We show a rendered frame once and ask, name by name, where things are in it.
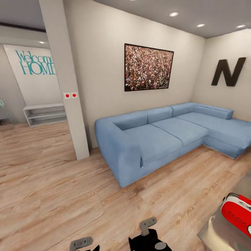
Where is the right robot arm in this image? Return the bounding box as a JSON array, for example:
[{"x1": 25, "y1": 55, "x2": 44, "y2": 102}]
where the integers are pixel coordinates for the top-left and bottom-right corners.
[{"x1": 128, "y1": 217, "x2": 172, "y2": 251}]

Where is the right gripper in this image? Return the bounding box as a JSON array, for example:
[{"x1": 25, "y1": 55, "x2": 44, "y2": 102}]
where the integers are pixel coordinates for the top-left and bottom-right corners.
[{"x1": 128, "y1": 229, "x2": 158, "y2": 251}]

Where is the radio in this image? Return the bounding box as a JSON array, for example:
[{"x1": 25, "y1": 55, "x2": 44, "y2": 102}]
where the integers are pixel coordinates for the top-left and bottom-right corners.
[{"x1": 221, "y1": 194, "x2": 251, "y2": 238}]

